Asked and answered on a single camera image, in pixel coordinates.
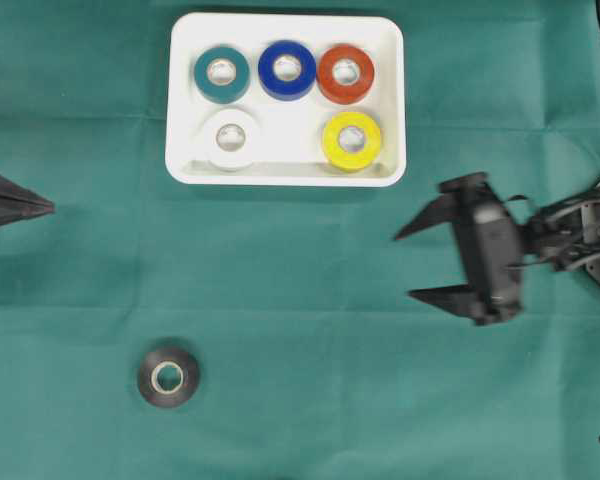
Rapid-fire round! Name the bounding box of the black tape roll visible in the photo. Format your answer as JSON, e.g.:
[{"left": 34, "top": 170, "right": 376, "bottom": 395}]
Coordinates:
[{"left": 137, "top": 346, "right": 200, "bottom": 408}]

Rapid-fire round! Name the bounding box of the red tape roll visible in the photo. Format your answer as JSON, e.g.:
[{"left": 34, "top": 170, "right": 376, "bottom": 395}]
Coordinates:
[{"left": 317, "top": 44, "right": 375, "bottom": 105}]

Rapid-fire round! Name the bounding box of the green table cloth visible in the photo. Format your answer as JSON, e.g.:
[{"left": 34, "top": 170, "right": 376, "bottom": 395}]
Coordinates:
[{"left": 0, "top": 1, "right": 600, "bottom": 479}]

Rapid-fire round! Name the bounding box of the yellow tape roll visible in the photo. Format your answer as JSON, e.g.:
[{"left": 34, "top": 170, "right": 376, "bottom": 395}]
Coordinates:
[{"left": 322, "top": 111, "right": 383, "bottom": 172}]

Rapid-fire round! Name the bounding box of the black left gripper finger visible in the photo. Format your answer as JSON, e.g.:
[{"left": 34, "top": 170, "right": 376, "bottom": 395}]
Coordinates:
[
  {"left": 0, "top": 199, "right": 55, "bottom": 226},
  {"left": 0, "top": 175, "right": 53, "bottom": 206}
]

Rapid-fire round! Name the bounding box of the green tape roll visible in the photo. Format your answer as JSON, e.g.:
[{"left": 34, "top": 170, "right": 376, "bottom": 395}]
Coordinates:
[{"left": 193, "top": 46, "right": 251, "bottom": 104}]

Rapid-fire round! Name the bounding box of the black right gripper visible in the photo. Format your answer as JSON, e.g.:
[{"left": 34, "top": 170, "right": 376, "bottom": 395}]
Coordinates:
[{"left": 392, "top": 172, "right": 581, "bottom": 327}]

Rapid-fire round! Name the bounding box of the blue tape roll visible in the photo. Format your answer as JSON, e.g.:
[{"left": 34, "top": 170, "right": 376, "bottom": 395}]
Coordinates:
[{"left": 258, "top": 40, "right": 316, "bottom": 101}]

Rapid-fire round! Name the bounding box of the white rectangular plastic case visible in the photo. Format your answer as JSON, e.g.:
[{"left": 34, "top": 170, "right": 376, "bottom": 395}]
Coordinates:
[{"left": 165, "top": 12, "right": 407, "bottom": 187}]

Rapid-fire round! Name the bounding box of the white tape roll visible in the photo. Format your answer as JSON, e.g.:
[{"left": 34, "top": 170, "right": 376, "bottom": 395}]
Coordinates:
[{"left": 199, "top": 108, "right": 261, "bottom": 171}]

